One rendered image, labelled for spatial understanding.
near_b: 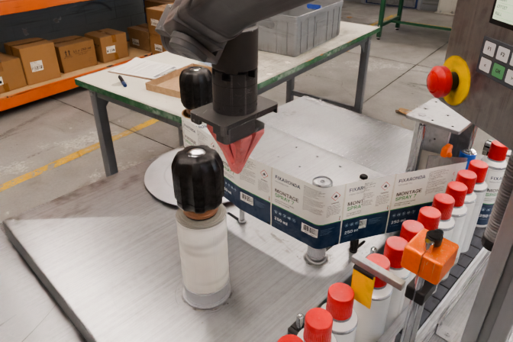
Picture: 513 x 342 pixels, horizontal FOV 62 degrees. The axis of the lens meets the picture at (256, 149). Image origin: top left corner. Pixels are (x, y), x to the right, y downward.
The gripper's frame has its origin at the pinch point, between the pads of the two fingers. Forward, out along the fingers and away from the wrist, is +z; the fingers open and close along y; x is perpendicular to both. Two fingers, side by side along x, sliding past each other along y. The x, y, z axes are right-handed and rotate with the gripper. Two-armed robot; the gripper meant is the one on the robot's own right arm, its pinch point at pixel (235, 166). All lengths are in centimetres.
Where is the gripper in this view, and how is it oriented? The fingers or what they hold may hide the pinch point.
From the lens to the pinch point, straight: 60.4
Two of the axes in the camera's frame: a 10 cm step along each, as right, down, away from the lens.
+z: -0.1, 8.7, 4.9
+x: 7.3, 3.5, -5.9
